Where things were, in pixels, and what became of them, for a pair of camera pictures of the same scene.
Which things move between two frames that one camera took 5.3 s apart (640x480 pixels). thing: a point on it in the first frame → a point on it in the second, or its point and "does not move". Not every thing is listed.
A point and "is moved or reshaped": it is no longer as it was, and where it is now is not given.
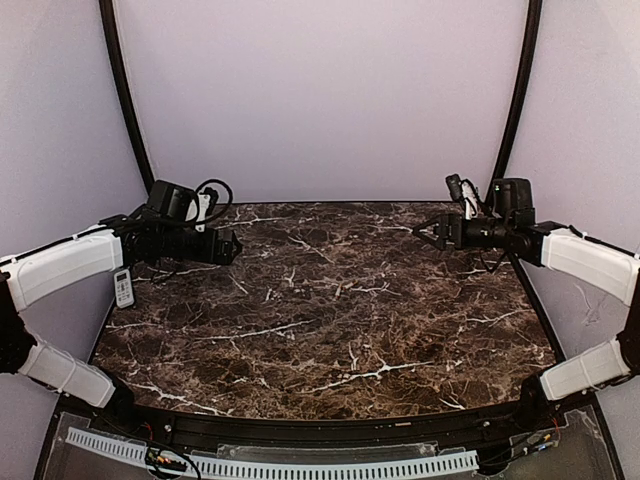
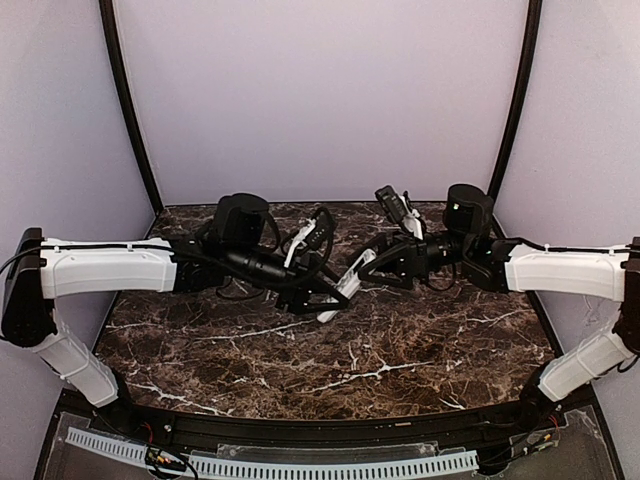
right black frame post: (535, 9) does not move
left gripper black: (223, 246) → (291, 293)
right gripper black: (446, 230) → (413, 257)
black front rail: (318, 433) does not move
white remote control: (123, 288) is moved or reshaped
